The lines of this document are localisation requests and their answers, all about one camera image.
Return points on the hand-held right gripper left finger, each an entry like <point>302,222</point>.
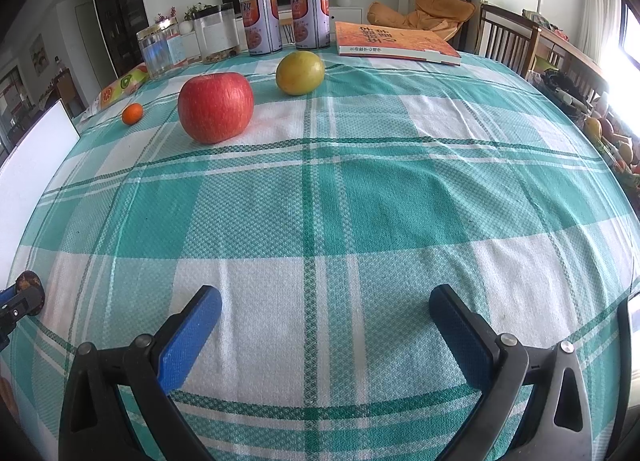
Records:
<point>187,341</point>

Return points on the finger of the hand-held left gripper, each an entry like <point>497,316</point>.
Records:
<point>17,308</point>

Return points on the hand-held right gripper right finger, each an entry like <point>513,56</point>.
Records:
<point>460,336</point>

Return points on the dark brown water chestnut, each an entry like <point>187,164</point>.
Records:
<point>27,281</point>

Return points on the white cardboard box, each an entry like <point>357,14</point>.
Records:
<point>35,181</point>

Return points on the black curved bar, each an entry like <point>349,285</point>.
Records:
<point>625,366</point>

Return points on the teal white checked tablecloth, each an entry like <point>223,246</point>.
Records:
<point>350,191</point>

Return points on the small orange tangerine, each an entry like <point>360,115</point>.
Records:
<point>133,114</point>

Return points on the red apple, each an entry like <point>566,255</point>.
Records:
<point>215,108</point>

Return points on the fruit print packet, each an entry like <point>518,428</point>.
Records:
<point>120,87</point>

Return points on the glass jar with gold lid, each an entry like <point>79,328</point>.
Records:
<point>159,53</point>

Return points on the yellow-green citrus fruit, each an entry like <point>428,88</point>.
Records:
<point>300,72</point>

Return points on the wooden chair with slats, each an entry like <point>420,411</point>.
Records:
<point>575,66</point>

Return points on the dark wooden chair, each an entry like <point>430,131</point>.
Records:
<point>505,41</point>

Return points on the orange book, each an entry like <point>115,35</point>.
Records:
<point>390,41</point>

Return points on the clear canister with black lid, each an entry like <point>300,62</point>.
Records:
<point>216,36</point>

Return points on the white round vase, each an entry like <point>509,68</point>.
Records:
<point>185,27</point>

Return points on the dark display cabinet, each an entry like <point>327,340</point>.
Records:
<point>117,6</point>

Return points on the red label tin can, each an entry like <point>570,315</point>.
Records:
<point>260,26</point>
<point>310,18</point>

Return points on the orange cushion seat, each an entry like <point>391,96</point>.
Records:
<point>425,13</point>

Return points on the red flower bouquet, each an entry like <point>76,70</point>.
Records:
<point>166,16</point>

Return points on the leafy green houseplant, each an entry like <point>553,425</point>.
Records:
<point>197,11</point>

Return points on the white sheer curtain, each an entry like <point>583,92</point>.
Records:
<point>597,6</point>

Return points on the framed wall picture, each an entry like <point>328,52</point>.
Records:
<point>39,50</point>

